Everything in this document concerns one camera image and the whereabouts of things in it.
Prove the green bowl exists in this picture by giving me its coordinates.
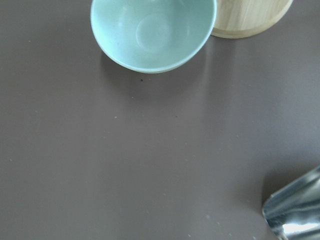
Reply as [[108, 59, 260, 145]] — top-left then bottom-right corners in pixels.
[[90, 0, 218, 74]]

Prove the wooden cup tree stand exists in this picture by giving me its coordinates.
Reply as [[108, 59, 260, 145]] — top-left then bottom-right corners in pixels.
[[211, 0, 293, 39]]

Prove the metal scoop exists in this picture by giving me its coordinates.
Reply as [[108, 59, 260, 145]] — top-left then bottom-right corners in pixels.
[[262, 166, 320, 240]]

